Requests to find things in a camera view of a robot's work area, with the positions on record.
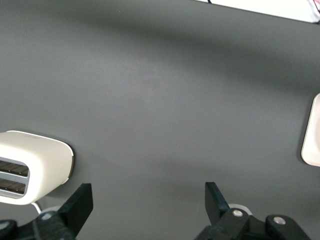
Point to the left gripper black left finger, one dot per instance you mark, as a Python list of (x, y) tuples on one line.
[(75, 212)]

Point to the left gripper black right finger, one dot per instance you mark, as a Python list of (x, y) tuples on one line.
[(217, 207)]

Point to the cream tray with bear print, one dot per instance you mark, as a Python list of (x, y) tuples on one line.
[(313, 135)]

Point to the cream toaster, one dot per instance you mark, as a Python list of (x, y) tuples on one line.
[(42, 160)]

